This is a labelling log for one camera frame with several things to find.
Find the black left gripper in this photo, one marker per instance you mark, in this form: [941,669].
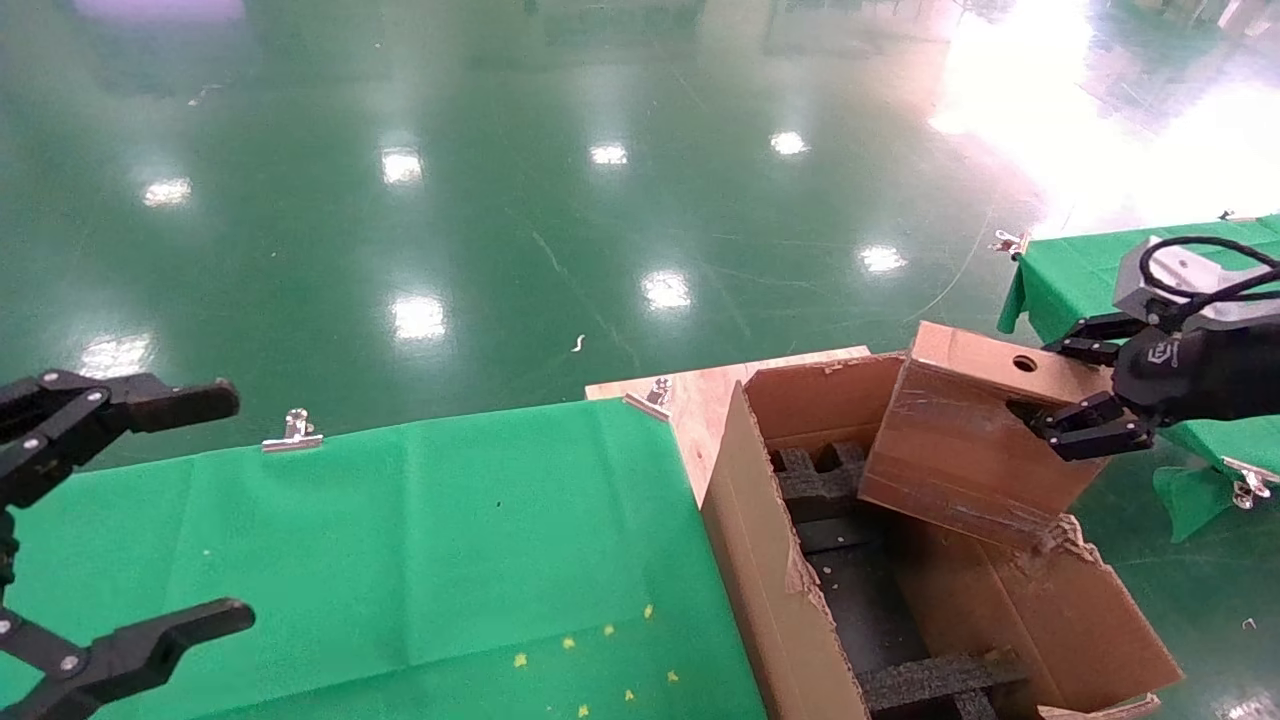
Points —
[6,550]

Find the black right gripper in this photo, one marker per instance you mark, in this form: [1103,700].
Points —
[1210,370]

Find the small brown cardboard box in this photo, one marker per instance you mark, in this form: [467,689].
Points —
[960,440]

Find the large open brown carton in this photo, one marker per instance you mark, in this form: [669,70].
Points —
[760,560]

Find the green table cloth with crumbs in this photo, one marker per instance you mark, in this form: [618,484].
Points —
[1080,280]

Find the metal binder clip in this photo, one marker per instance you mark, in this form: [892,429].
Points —
[1235,216]
[295,438]
[1245,485]
[660,392]
[1010,243]

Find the large green table cloth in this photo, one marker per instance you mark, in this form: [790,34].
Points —
[400,540]

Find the black foam insert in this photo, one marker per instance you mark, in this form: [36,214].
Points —
[930,680]

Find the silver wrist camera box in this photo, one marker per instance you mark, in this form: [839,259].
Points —
[1190,268]

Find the silver camera mount bracket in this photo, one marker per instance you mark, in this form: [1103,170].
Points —
[1245,312]

